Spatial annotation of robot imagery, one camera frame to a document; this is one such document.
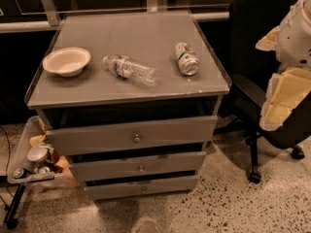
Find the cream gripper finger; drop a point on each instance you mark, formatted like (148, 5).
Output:
(284, 93)
(268, 42)

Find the silver metal railing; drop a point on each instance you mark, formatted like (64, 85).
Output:
(41, 15)

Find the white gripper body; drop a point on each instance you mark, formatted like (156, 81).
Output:
(295, 45)

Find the clear plastic trash bin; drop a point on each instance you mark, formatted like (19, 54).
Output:
(36, 163)

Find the silver green soda can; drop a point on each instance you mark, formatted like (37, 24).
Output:
(186, 59)

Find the grey drawer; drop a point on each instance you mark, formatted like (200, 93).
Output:
(133, 135)
(137, 166)
(120, 190)

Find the clear plastic water bottle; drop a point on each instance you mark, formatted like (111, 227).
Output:
(130, 69)

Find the black bin stand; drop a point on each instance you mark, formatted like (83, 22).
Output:
(10, 219)

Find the grey top drawer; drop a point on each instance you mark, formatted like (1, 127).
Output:
(133, 135)

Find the grey drawer cabinet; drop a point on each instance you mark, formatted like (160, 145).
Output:
(98, 97)

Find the grey bottom drawer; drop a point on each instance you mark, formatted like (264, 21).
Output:
(120, 190)

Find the round silver lid in bin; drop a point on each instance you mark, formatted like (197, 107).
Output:
(38, 154)

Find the black office chair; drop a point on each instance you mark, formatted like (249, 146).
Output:
(250, 69)

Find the silver can in bin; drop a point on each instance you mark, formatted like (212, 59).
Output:
(20, 173)

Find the white paper bowl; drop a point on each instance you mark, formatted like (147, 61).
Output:
(67, 62)

